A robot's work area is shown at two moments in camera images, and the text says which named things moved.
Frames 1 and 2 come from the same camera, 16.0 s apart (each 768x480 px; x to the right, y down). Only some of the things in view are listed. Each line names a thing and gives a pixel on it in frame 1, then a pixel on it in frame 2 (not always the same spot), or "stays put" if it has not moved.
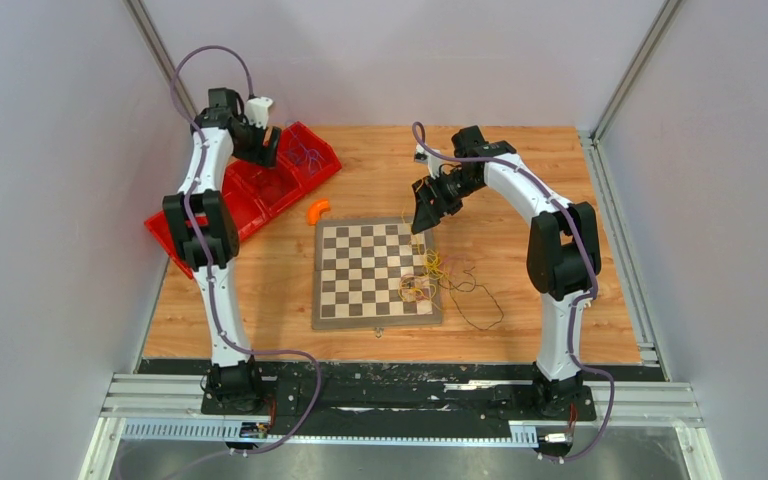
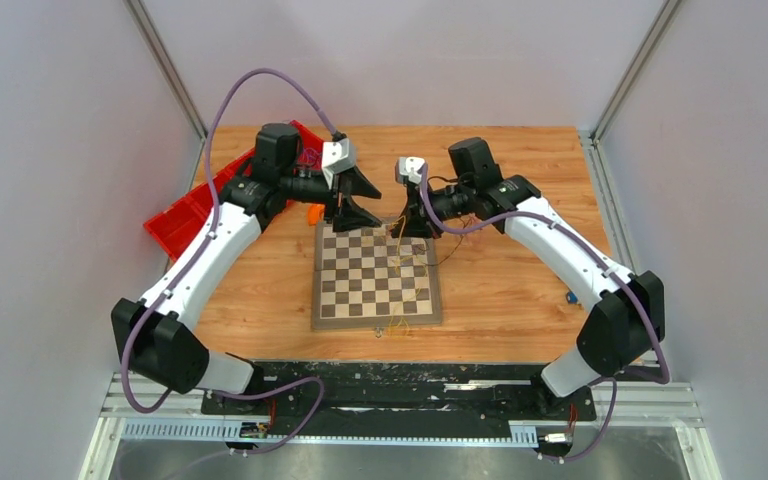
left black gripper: [266, 156] → [350, 216]
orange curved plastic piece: [315, 209] stays put
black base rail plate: [413, 391] stays put
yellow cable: [416, 288] → [403, 284]
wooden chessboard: [371, 273] stays put
